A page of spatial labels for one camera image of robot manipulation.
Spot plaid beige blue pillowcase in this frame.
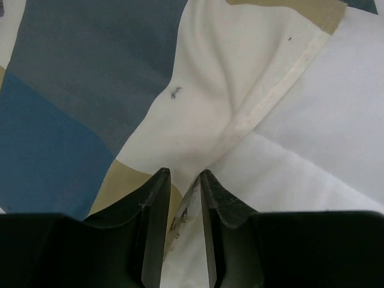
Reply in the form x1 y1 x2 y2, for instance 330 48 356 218
0 0 379 288

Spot white pillow yellow edge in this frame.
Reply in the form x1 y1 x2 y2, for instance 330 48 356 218
158 1 383 287

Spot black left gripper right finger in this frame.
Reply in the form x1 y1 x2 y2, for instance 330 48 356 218
200 170 383 287

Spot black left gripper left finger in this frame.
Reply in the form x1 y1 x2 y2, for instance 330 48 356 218
1 168 171 287

